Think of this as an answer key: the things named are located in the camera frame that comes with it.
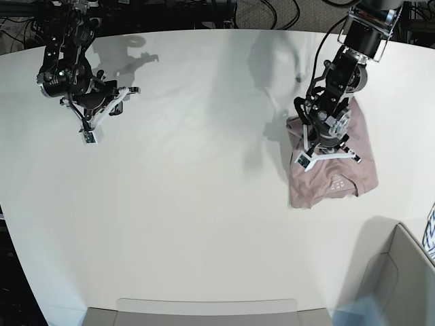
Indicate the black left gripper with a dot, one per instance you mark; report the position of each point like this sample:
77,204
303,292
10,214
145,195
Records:
327,124

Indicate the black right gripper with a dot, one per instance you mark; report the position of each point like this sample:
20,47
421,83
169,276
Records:
63,83

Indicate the pink T-shirt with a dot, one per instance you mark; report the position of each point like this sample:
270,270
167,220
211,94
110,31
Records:
333,178

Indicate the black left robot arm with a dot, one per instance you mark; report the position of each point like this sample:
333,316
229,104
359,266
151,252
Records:
364,34

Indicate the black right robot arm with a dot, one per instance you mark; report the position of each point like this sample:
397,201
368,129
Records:
68,35

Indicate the blue white patterned cloth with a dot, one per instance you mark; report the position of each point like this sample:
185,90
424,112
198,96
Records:
428,241

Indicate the grey cardboard box right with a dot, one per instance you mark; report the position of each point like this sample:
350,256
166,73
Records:
402,281

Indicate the blue blurry object bottom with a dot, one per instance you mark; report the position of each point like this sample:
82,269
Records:
362,312

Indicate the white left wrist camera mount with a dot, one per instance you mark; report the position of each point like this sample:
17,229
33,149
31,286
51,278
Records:
312,154

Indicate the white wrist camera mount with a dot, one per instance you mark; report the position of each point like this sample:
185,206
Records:
93,108
312,154

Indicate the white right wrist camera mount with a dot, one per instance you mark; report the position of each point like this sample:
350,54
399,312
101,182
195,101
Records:
93,108

